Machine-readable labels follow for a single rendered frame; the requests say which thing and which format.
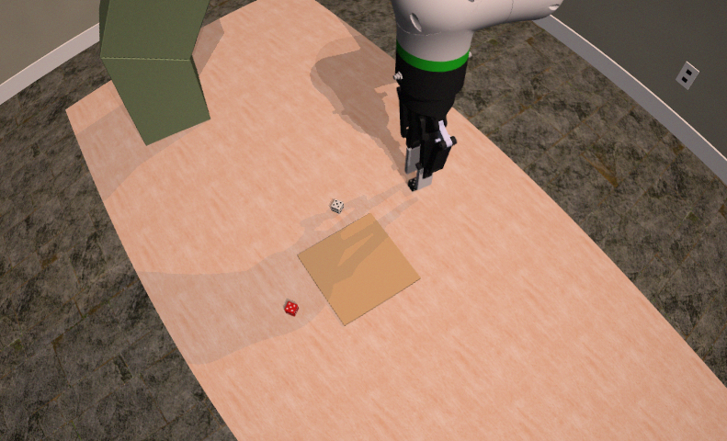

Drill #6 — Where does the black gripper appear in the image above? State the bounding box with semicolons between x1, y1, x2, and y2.
396;86;457;190

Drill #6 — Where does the red die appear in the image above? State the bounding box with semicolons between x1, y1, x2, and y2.
285;301;299;316

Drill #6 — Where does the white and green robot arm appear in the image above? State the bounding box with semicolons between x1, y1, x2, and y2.
391;0;563;100

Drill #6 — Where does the tan square mat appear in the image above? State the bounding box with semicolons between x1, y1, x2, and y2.
297;213;421;326

